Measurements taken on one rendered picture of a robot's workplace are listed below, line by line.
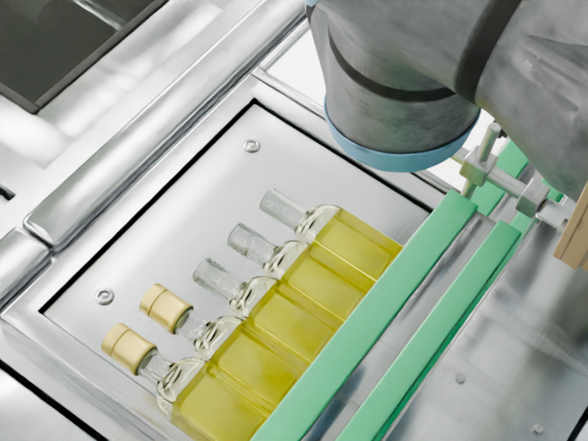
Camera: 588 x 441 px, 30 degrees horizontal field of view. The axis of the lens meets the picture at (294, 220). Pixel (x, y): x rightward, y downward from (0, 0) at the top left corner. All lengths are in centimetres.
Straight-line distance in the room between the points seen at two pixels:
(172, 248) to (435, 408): 48
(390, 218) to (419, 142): 58
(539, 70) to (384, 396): 40
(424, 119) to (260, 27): 80
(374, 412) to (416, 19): 39
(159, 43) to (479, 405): 81
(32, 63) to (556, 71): 102
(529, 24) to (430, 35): 6
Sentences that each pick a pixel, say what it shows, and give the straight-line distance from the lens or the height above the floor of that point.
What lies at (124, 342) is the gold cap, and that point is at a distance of 108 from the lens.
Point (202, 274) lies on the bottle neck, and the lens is 112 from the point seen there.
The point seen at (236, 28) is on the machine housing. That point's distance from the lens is 153.
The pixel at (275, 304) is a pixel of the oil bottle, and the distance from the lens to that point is 109.
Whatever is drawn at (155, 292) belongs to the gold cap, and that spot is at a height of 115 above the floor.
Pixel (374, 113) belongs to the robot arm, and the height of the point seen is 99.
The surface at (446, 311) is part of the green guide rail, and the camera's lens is 99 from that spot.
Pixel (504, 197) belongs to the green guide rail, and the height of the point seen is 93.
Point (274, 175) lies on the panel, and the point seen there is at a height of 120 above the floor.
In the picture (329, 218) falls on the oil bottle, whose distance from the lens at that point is 115.
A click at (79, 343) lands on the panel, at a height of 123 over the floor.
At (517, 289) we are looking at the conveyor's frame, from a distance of 100.
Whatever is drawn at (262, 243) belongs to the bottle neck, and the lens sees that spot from 114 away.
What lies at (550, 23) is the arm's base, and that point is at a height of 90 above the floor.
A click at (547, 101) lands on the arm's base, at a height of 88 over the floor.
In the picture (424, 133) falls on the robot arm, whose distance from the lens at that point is 77.
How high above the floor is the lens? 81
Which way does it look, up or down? 14 degrees up
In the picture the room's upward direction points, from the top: 57 degrees counter-clockwise
